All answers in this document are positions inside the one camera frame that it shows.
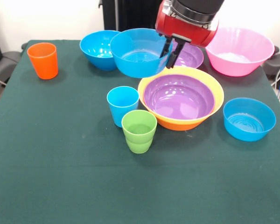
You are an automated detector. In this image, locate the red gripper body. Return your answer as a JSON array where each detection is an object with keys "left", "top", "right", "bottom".
[{"left": 154, "top": 0, "right": 220, "bottom": 49}]

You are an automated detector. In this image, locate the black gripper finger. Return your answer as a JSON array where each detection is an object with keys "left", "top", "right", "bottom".
[
  {"left": 159, "top": 36, "right": 173, "bottom": 58},
  {"left": 166, "top": 41, "right": 186, "bottom": 70}
]

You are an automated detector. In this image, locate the shallow blue plastic bowl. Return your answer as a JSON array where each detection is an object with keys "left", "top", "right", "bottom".
[
  {"left": 110, "top": 28, "right": 174, "bottom": 79},
  {"left": 223, "top": 97, "right": 277, "bottom": 142}
]

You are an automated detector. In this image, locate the purple plastic bowl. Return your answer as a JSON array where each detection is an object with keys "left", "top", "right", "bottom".
[
  {"left": 143, "top": 74, "right": 216, "bottom": 120},
  {"left": 171, "top": 41, "right": 204, "bottom": 70}
]

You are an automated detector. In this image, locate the light blue plastic cup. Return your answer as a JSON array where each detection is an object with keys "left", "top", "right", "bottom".
[{"left": 106, "top": 86, "right": 140, "bottom": 128}]

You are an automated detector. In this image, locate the pink plastic bowl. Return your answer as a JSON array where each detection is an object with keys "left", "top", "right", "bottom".
[{"left": 205, "top": 27, "right": 275, "bottom": 77}]

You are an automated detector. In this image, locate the deep blue plastic bowl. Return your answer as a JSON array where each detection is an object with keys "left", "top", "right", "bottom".
[{"left": 79, "top": 30, "right": 121, "bottom": 71}]

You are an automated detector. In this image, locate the orange plastic bowl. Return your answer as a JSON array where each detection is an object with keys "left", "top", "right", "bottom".
[{"left": 137, "top": 66, "right": 225, "bottom": 131}]

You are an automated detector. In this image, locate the green plastic cup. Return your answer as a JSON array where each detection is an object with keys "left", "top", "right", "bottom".
[{"left": 121, "top": 109, "right": 158, "bottom": 154}]

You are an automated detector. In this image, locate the black rounded equipment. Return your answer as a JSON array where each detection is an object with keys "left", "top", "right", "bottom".
[{"left": 262, "top": 46, "right": 280, "bottom": 80}]

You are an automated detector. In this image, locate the orange plastic cup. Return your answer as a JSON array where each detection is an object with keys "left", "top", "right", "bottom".
[{"left": 27, "top": 42, "right": 59, "bottom": 80}]

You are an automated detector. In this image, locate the dark green tablecloth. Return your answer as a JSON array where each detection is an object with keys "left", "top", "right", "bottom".
[{"left": 0, "top": 39, "right": 280, "bottom": 224}]

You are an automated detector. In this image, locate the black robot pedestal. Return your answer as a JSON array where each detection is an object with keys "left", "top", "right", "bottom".
[{"left": 99, "top": 0, "right": 164, "bottom": 40}]

